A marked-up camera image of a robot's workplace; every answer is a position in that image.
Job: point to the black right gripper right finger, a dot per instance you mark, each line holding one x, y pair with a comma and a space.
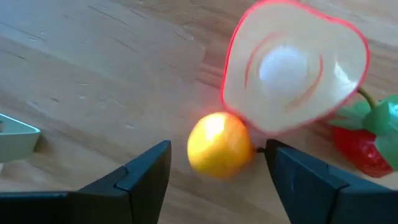
326, 202

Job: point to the red toy strawberry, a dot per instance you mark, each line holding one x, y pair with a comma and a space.
360, 151

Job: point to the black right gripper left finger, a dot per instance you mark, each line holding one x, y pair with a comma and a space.
93, 205

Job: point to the mint green perforated rack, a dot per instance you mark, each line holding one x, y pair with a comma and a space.
15, 140

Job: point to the small orange toy fruit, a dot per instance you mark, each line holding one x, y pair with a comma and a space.
217, 146

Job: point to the red toy apple half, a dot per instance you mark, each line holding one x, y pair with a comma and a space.
289, 68

